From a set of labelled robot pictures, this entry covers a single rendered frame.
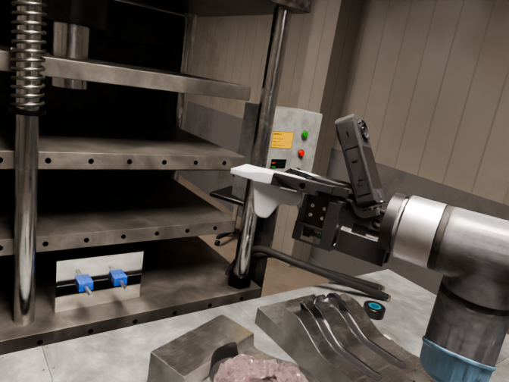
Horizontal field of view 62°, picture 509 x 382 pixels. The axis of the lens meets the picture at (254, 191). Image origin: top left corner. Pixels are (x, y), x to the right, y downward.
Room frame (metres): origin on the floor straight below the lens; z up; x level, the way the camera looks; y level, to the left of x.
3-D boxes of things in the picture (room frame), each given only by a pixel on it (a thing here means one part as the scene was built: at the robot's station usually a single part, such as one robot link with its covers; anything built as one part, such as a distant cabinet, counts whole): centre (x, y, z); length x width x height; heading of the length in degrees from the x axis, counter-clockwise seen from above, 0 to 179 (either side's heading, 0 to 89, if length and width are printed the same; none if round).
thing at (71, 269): (1.41, 0.59, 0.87); 0.50 x 0.27 x 0.17; 38
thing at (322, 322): (1.09, -0.33, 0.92); 0.35 x 0.16 x 0.09; 38
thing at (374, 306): (1.42, -0.51, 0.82); 0.08 x 0.08 x 0.04
